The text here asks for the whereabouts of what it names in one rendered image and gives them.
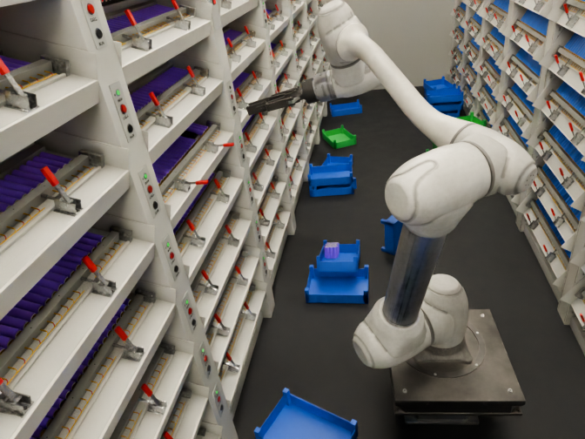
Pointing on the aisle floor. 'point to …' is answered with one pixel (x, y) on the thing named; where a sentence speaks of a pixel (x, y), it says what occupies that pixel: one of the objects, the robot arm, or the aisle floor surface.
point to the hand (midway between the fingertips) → (258, 106)
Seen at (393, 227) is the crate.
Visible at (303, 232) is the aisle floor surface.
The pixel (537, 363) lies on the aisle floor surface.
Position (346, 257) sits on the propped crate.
